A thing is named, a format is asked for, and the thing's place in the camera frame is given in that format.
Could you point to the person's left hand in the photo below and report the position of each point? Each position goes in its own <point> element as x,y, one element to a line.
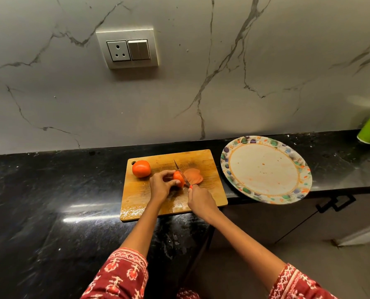
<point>159,188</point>

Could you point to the person's right hand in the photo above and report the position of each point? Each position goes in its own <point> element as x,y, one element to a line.
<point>202,203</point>

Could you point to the floral rimmed plate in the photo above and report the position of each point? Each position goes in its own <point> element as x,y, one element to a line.
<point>264,169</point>

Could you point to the person's right forearm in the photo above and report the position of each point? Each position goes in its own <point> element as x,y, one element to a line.
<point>244,246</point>

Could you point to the person's left forearm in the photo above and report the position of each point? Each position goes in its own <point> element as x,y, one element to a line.
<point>141,230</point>

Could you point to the wooden cutting board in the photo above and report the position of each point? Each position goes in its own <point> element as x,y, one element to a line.
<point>210,189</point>

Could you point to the brown lower cabinet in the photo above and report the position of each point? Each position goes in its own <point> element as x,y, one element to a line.
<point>266,221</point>

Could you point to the red patterned tunic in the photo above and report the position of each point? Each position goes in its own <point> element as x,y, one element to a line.
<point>188,294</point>

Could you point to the red patterned left sleeve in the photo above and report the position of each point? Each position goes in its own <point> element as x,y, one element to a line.
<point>118,275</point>

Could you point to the red patterned sleeve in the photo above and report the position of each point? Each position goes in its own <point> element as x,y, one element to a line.
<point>118,275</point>
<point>298,284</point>

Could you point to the red patterned right sleeve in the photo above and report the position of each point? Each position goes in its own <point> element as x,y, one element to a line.
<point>298,284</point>

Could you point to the wall socket and switch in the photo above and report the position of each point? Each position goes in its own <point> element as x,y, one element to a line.
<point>127,49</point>

